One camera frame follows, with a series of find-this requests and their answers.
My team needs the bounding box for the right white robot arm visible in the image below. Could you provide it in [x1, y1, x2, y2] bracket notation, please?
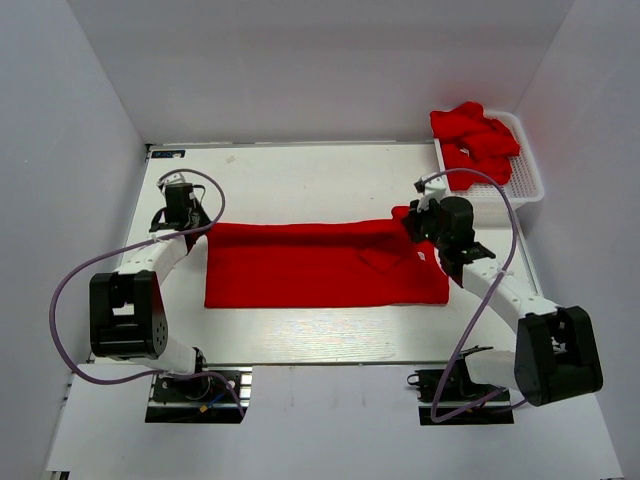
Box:
[403, 197, 604, 406]

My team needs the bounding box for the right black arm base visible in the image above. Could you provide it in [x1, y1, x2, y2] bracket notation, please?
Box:
[407, 366, 514, 426]

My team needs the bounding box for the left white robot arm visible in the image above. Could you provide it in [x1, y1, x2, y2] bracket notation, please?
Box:
[89, 180, 209, 375]

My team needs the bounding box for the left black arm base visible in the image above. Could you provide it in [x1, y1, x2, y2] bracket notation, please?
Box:
[145, 367, 253, 425]

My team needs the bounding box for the white plastic basket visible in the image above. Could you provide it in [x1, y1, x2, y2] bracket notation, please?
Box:
[434, 108, 544, 211]

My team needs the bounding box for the red t shirt pile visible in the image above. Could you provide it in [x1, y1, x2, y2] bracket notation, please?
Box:
[430, 101, 521, 186]

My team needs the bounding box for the blue table label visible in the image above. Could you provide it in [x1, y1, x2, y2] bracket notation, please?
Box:
[150, 149, 186, 159]

